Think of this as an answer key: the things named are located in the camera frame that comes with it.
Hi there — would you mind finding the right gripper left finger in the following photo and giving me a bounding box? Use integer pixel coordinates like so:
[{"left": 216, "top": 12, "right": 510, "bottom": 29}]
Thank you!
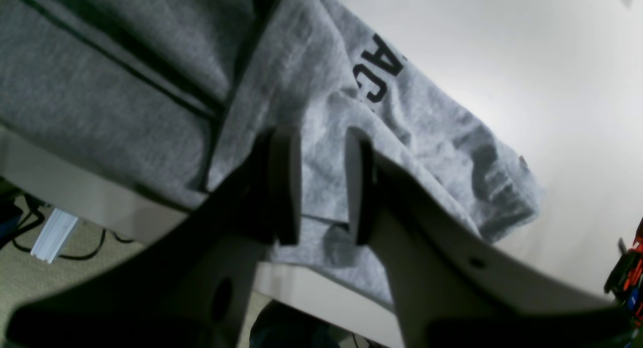
[{"left": 5, "top": 128, "right": 301, "bottom": 347}]

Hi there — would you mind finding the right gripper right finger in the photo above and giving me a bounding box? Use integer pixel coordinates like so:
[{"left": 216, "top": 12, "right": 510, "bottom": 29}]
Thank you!
[{"left": 345, "top": 128, "right": 635, "bottom": 347}]

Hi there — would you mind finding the grey T-shirt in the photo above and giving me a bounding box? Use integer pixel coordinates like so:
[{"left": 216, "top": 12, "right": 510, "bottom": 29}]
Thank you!
[{"left": 1, "top": 0, "right": 541, "bottom": 307}]

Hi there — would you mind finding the white aluminium bar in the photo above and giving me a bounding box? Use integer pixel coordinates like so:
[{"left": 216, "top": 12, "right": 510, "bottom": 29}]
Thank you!
[{"left": 30, "top": 208, "right": 80, "bottom": 264}]

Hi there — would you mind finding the red blue black parts pile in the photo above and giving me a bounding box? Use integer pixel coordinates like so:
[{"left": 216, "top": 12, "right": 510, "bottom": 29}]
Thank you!
[{"left": 604, "top": 222, "right": 642, "bottom": 328}]

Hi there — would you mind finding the black cable under table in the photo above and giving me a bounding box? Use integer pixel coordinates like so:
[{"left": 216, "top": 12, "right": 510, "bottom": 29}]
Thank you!
[{"left": 0, "top": 195, "right": 136, "bottom": 261}]

